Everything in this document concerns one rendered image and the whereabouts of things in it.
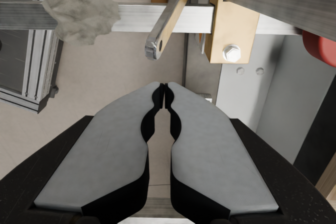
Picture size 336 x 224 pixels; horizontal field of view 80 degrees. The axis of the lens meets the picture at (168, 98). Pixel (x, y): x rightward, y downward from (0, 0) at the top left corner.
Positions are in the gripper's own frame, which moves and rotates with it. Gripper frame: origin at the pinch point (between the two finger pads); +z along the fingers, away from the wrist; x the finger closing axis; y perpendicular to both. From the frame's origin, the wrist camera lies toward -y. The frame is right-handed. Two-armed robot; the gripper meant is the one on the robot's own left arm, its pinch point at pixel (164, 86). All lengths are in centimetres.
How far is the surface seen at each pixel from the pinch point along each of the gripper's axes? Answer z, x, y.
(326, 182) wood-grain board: 11.9, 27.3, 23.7
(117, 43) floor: 101, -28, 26
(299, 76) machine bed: 28.7, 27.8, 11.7
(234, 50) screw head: 12.3, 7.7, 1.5
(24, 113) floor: 101, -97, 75
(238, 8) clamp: 13.5, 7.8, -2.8
